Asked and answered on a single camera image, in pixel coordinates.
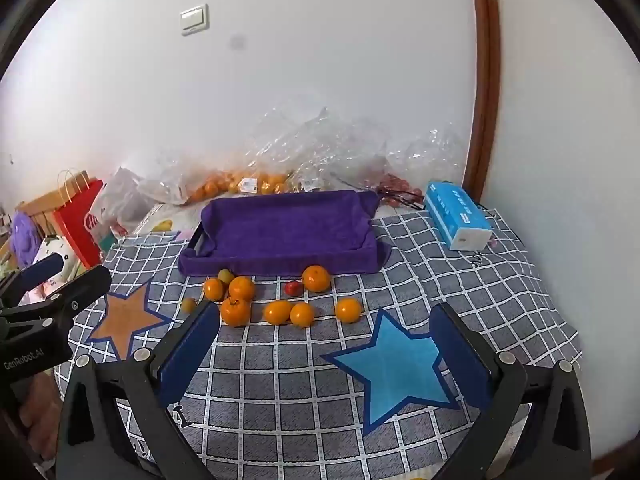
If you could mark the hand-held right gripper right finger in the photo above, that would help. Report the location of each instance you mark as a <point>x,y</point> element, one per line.
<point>460,355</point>

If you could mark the clear plastic bag with oranges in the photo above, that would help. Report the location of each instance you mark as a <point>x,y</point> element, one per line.
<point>175,185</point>

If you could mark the white stuffed toy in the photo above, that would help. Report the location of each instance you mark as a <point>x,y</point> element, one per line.
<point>55,249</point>

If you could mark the large orange tangerine with stem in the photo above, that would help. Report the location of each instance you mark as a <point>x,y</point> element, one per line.
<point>235,312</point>

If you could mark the blue tissue pack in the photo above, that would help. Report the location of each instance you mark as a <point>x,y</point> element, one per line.
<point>452,210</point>

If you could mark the small red fruit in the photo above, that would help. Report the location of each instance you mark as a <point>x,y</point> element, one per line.
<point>293,288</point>

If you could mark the labelled clear bag of tangerines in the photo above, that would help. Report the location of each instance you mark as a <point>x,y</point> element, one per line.
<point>262,182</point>

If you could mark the brown wooden door frame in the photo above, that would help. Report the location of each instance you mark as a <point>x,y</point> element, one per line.
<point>482,85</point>

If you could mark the white plastic bag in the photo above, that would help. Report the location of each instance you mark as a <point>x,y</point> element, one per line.
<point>122,200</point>

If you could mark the grey checked star blanket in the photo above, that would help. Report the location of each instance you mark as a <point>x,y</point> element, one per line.
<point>300,385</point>

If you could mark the red paper bag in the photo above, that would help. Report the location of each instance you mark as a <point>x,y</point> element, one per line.
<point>75,230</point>

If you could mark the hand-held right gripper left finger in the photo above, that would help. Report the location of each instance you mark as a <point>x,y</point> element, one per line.
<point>190,347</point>

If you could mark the crumpled clear plastic bag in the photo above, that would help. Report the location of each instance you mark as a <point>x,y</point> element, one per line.
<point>320,150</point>
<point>432,155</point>

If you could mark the bunch of small red fruits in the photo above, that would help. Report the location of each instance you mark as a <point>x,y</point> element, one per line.
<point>395,186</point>

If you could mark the purple towel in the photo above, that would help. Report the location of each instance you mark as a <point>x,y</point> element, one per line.
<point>290,230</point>

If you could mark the small yellow-green fruit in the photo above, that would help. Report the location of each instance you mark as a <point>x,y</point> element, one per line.
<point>189,304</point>
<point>225,276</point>

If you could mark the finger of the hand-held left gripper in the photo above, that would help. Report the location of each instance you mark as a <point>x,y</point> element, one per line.
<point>45,270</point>
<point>82,287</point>

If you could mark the white light switch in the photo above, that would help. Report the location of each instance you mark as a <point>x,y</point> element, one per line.
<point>194,19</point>

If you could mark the brown paper bag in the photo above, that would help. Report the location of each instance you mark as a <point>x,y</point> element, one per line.
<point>40,207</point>

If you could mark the person's left hand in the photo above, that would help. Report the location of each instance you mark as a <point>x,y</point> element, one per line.
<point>40,407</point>

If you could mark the white fruit-print mat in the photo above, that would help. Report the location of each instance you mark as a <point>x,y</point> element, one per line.
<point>165,223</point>

